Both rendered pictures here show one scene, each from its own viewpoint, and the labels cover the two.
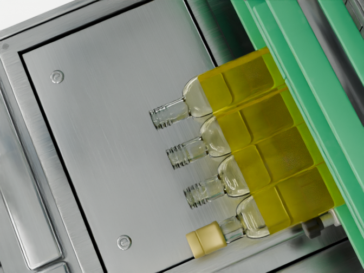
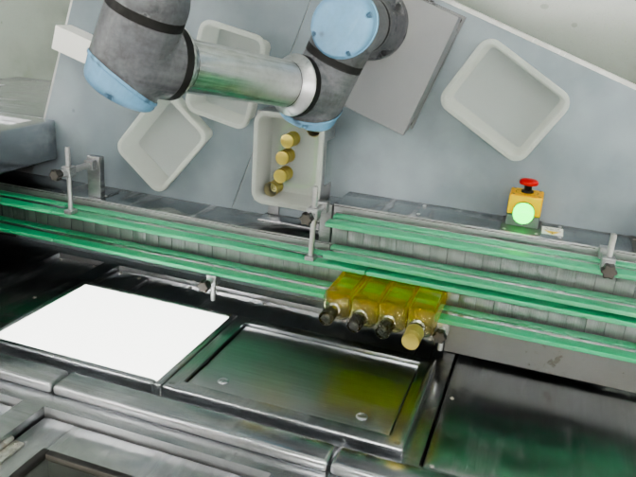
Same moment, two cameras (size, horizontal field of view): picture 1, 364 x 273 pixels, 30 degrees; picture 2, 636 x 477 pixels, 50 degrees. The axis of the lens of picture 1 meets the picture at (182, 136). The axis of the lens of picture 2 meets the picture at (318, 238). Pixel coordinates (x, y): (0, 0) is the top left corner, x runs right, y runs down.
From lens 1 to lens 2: 1.16 m
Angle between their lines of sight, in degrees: 63
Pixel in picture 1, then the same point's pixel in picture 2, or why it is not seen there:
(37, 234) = (308, 444)
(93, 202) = (321, 413)
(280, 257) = (437, 387)
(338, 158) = (424, 272)
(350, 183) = (440, 274)
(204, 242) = (415, 330)
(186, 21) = (267, 333)
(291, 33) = (362, 227)
